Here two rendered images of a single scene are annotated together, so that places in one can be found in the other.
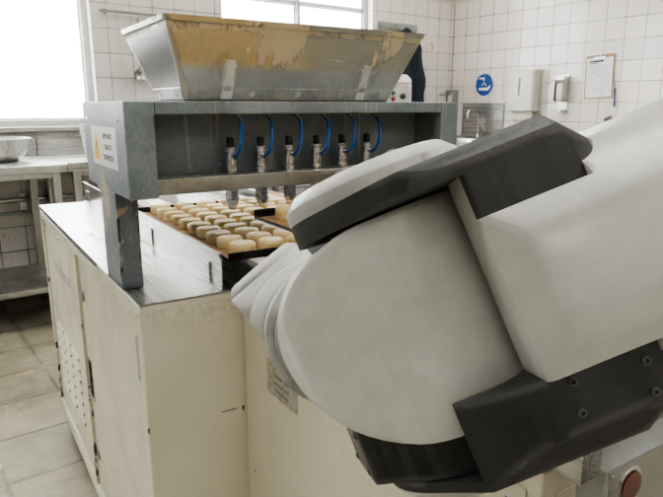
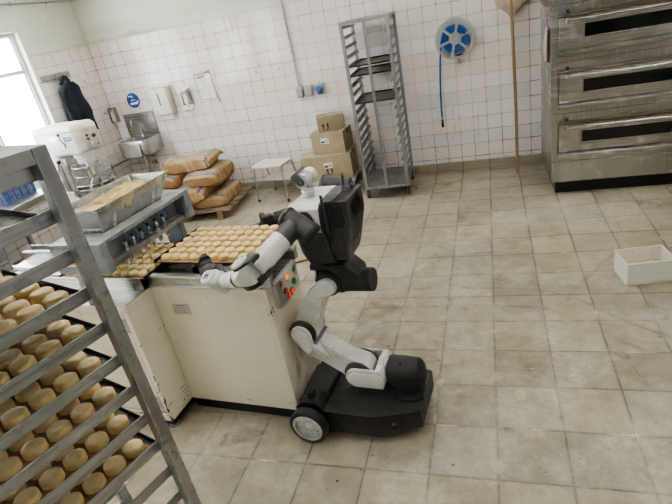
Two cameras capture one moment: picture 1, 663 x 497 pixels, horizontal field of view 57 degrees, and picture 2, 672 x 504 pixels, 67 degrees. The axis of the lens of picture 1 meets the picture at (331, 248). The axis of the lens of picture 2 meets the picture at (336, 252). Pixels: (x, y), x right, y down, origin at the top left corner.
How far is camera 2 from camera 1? 1.77 m
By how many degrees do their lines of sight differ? 34
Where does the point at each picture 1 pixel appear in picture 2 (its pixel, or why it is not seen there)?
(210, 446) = (159, 343)
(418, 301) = (250, 272)
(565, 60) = (181, 78)
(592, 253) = (263, 263)
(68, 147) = not seen: outside the picture
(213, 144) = (117, 242)
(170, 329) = (135, 310)
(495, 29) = (126, 62)
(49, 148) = not seen: outside the picture
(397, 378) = (250, 279)
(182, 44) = (101, 216)
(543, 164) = (256, 257)
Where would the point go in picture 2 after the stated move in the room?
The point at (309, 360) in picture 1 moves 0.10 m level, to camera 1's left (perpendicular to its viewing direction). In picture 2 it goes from (240, 282) to (217, 293)
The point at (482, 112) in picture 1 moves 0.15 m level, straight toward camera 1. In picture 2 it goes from (140, 119) to (140, 120)
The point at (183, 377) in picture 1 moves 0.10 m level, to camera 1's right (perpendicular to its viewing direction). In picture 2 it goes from (143, 324) to (162, 315)
